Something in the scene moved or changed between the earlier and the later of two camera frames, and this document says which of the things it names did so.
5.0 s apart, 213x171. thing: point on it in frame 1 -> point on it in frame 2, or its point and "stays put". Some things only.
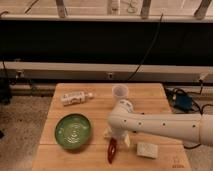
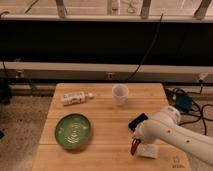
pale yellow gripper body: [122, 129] -> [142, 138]
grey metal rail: [23, 70] stays put
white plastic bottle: [76, 97] stays put
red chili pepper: [111, 150] -> [135, 143]
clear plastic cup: [120, 91] stays put
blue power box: [183, 102] stays put
